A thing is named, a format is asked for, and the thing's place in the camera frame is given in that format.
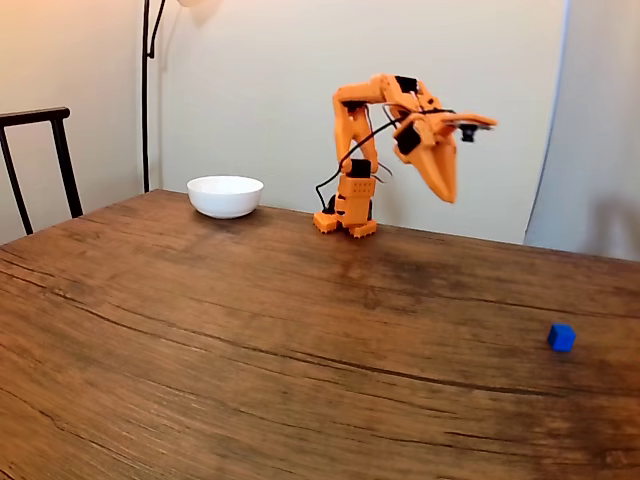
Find black chair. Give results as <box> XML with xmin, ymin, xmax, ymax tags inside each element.
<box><xmin>0</xmin><ymin>106</ymin><xmax>85</xmax><ymax>237</ymax></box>

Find white bowl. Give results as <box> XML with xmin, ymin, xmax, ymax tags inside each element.
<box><xmin>186</xmin><ymin>174</ymin><xmax>265</xmax><ymax>220</ymax></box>

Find black cable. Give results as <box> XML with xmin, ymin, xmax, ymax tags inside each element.
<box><xmin>314</xmin><ymin>107</ymin><xmax>456</xmax><ymax>214</ymax></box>

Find blue cube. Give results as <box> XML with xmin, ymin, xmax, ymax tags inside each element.
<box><xmin>546</xmin><ymin>323</ymin><xmax>577</xmax><ymax>354</ymax></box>

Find black floor lamp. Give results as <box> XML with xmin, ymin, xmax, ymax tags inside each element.
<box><xmin>141</xmin><ymin>0</ymin><xmax>224</xmax><ymax>194</ymax></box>

